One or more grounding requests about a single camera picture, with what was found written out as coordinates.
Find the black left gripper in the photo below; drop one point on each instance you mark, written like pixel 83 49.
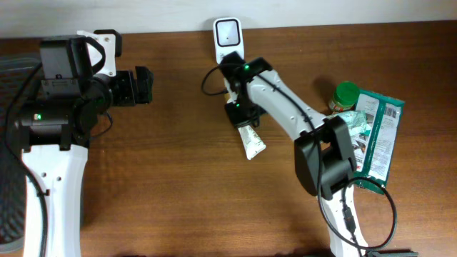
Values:
pixel 131 96

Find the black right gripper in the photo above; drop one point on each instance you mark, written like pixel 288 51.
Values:
pixel 240 116

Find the white tube brown cap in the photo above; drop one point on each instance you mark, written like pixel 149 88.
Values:
pixel 252 143

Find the green lid jar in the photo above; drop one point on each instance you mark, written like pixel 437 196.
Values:
pixel 344 97

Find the mint green tissue pack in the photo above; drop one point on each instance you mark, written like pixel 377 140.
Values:
pixel 356 122

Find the green 3M wipes package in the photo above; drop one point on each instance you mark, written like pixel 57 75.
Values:
pixel 374 147

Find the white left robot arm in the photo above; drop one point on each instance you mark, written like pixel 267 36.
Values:
pixel 75 81

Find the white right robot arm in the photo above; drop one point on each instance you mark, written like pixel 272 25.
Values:
pixel 323 158

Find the white barcode scanner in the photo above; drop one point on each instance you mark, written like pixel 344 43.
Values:
pixel 228 37

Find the grey plastic basket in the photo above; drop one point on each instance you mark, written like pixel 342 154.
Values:
pixel 14 70

